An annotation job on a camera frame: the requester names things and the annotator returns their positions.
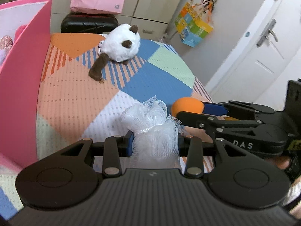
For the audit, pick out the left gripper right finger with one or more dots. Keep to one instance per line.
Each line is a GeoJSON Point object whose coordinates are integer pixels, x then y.
{"type": "Point", "coordinates": [192, 148]}

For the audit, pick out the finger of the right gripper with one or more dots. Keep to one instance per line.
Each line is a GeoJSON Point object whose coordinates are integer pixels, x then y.
{"type": "Point", "coordinates": [209, 124]}
{"type": "Point", "coordinates": [221, 108]}

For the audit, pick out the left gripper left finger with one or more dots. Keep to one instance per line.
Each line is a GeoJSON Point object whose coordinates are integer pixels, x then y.
{"type": "Point", "coordinates": [115, 147]}

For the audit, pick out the orange makeup sponge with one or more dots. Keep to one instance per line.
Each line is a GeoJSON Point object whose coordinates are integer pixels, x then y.
{"type": "Point", "coordinates": [187, 104]}

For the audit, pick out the white mesh bath pouf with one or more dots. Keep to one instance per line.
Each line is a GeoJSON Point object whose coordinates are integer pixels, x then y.
{"type": "Point", "coordinates": [155, 143]}

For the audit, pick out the pink floral scrunchie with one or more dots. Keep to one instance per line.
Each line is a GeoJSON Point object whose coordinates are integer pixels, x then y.
{"type": "Point", "coordinates": [6, 43]}

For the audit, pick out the colourful patchwork tablecloth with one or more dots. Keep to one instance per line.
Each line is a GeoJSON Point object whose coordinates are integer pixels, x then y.
{"type": "Point", "coordinates": [61, 187]}

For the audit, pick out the colourful hanging paper bag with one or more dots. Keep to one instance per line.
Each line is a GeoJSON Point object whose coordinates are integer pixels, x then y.
{"type": "Point", "coordinates": [194, 22]}

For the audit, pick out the panda plush toy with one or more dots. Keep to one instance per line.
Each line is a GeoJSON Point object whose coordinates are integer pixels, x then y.
{"type": "Point", "coordinates": [120, 46]}

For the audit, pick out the beige wardrobe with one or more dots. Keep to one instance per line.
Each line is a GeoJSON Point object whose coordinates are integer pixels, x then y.
{"type": "Point", "coordinates": [151, 16]}

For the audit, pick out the black suitcase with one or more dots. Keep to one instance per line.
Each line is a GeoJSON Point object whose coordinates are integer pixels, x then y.
{"type": "Point", "coordinates": [76, 22]}

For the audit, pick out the purple plush toy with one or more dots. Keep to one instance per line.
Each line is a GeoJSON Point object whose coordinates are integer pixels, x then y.
{"type": "Point", "coordinates": [3, 54]}

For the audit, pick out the pink cardboard storage box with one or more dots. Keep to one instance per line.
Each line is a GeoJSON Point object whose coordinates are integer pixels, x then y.
{"type": "Point", "coordinates": [28, 23]}

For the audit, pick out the white door with handle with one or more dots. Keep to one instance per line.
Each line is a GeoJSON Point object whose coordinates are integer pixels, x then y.
{"type": "Point", "coordinates": [258, 60]}

